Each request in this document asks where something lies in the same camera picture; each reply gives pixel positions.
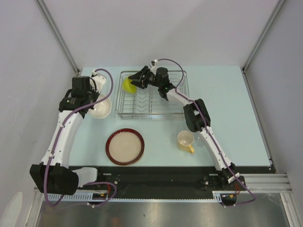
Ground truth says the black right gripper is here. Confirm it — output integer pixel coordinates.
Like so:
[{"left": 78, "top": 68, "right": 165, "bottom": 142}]
[{"left": 129, "top": 66, "right": 161, "bottom": 89}]

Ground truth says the lime green bowl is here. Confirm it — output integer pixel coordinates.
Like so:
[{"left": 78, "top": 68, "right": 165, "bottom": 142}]
[{"left": 122, "top": 77, "right": 137, "bottom": 94}]

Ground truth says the white bowl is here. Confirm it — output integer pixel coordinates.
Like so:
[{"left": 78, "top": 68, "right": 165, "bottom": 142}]
[{"left": 88, "top": 98, "right": 112, "bottom": 119}]

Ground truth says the red rimmed beige plate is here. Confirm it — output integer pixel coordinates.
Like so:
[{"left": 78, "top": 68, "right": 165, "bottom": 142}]
[{"left": 105, "top": 128, "right": 145, "bottom": 166}]

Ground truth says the yellow mug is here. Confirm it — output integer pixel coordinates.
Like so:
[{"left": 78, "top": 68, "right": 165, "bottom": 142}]
[{"left": 177, "top": 131, "right": 195, "bottom": 154}]

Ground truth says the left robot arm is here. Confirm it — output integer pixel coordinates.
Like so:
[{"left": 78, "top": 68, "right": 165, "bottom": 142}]
[{"left": 29, "top": 69, "right": 107, "bottom": 195}]

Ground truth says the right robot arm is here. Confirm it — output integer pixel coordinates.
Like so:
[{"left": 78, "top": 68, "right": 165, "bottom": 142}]
[{"left": 128, "top": 66, "right": 243, "bottom": 190}]

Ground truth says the clear glass cup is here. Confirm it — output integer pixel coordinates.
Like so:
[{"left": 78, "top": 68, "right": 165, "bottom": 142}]
[{"left": 195, "top": 136, "right": 204, "bottom": 147}]

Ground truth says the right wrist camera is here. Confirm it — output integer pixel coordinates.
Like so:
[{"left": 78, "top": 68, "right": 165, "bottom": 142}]
[{"left": 149, "top": 59, "right": 158, "bottom": 69}]

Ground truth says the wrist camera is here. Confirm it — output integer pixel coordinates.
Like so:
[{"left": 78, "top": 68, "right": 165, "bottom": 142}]
[
  {"left": 149, "top": 59, "right": 158, "bottom": 69},
  {"left": 89, "top": 71, "right": 107, "bottom": 93}
]

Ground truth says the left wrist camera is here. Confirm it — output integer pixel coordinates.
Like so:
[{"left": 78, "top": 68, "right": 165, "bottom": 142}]
[{"left": 89, "top": 71, "right": 107, "bottom": 93}]

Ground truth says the metal wire dish rack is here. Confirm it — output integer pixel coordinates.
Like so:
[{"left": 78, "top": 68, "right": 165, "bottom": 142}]
[{"left": 116, "top": 71, "right": 184, "bottom": 120}]

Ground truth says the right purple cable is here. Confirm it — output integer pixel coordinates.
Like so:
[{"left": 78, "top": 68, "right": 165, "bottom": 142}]
[{"left": 156, "top": 58, "right": 258, "bottom": 209}]

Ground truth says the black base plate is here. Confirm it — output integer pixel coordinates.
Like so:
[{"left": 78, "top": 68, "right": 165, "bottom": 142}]
[{"left": 68, "top": 166, "right": 277, "bottom": 205}]

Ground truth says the white slotted cable duct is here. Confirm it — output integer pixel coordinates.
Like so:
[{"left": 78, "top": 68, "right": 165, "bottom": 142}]
[{"left": 44, "top": 192, "right": 223, "bottom": 202}]

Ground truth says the aluminium frame rail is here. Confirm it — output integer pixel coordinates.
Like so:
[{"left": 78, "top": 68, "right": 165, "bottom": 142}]
[{"left": 243, "top": 174, "right": 292, "bottom": 193}]

